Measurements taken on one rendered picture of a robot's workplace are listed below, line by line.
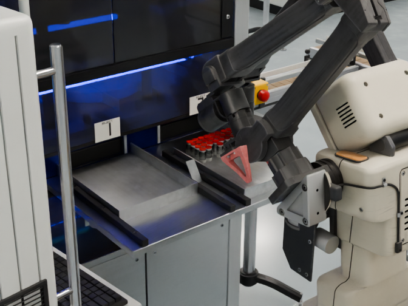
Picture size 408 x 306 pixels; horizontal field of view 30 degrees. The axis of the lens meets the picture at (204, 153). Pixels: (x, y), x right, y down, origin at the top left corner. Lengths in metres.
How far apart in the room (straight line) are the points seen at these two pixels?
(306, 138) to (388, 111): 3.09
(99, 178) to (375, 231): 0.91
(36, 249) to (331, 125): 0.66
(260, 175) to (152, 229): 0.43
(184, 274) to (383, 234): 1.14
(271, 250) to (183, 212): 1.52
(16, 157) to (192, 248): 1.27
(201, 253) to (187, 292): 0.15
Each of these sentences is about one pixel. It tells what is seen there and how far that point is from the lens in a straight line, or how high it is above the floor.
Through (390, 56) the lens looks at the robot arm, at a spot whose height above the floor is 1.33.
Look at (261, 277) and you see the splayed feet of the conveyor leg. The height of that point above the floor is 0.12.
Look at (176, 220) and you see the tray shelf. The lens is 2.02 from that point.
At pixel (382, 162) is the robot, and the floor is 1.24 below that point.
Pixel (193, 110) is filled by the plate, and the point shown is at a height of 1.00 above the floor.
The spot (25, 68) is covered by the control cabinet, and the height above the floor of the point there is 1.46.
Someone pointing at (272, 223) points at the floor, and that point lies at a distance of 3.75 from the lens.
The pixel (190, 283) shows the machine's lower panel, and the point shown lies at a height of 0.35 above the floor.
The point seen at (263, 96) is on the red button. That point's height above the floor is 1.00.
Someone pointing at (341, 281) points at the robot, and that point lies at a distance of 1.79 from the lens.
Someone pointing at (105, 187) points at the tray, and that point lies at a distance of 2.19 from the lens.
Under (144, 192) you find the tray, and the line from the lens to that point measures 2.16.
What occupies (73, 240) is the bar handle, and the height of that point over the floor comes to 1.06.
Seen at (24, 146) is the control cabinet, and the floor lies 1.31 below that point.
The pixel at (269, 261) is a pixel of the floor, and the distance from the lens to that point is 3.47.
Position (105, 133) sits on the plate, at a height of 1.01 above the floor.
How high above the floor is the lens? 1.91
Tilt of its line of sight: 25 degrees down
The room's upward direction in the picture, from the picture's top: 1 degrees clockwise
